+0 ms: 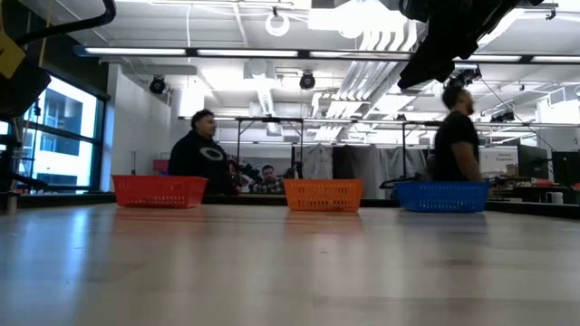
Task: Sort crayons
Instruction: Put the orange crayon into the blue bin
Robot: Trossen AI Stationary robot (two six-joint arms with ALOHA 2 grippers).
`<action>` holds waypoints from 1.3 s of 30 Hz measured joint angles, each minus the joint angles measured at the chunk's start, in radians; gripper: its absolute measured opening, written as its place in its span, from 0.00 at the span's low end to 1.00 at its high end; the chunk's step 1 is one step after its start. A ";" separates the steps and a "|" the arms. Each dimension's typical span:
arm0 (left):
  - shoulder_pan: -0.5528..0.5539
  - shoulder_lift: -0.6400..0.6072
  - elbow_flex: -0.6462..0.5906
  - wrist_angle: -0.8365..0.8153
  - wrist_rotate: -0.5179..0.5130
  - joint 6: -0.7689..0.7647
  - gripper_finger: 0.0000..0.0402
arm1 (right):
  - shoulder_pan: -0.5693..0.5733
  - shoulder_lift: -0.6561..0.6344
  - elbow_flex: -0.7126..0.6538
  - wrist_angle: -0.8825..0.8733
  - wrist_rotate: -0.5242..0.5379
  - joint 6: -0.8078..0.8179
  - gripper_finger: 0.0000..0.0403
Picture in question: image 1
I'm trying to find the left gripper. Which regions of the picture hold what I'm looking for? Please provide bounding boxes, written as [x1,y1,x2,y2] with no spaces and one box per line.
[0,30,53,121]

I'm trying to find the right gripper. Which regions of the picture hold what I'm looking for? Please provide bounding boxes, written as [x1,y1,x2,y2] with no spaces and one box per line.
[396,0,545,91]

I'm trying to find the large window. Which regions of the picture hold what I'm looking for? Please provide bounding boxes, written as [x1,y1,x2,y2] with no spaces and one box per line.
[0,74,110,191]

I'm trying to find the black shelf rack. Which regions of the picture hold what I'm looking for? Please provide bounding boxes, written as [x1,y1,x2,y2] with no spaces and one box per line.
[0,133,94,197]

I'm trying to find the white ceiling pipes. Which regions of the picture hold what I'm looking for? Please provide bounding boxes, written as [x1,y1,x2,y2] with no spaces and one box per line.
[312,11,421,142]

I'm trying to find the person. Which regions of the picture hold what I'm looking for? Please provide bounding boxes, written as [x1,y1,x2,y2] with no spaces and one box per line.
[252,163,285,195]
[167,108,240,197]
[425,84,484,183]

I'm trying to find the white sign board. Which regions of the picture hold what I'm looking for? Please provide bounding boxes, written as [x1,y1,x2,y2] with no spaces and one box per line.
[478,147,519,178]

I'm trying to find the gray curtain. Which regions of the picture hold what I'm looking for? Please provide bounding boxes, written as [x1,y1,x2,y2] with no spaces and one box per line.
[379,145,430,182]

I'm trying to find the black monitor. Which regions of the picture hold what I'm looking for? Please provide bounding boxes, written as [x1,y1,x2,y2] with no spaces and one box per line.
[517,143,550,180]
[551,150,580,187]

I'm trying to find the dark gray cloth cover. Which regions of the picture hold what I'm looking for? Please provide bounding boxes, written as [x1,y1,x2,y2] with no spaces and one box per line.
[332,143,382,198]

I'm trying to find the blue plastic basket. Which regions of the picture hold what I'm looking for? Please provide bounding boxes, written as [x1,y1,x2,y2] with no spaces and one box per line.
[394,180,492,214]

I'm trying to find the red plastic basket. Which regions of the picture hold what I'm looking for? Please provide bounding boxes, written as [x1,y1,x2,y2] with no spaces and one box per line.
[111,174,209,210]

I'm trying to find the overhead light bar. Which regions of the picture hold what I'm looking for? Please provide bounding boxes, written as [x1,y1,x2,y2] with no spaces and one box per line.
[73,43,580,65]

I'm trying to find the light gray cloth cover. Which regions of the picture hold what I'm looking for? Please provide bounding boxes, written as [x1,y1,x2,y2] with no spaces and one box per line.
[302,143,336,179]

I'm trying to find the orange plastic basket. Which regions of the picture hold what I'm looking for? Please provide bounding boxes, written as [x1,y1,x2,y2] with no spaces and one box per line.
[283,177,364,213]

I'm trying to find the black ceiling camera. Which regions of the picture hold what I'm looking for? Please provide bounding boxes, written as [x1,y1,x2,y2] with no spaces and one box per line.
[446,66,483,90]
[488,110,517,124]

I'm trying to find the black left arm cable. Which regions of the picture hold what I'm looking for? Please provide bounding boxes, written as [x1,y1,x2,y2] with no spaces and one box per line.
[13,0,117,47]

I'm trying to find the black background rig frame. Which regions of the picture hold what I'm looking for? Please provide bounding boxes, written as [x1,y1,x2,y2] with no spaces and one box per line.
[401,120,443,180]
[234,116,305,194]

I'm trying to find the white cable ring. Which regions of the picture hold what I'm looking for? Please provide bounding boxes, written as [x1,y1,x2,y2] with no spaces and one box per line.
[265,11,292,38]

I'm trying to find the black aluminium table frame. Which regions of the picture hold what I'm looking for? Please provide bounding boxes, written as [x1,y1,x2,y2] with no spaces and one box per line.
[0,189,580,221]

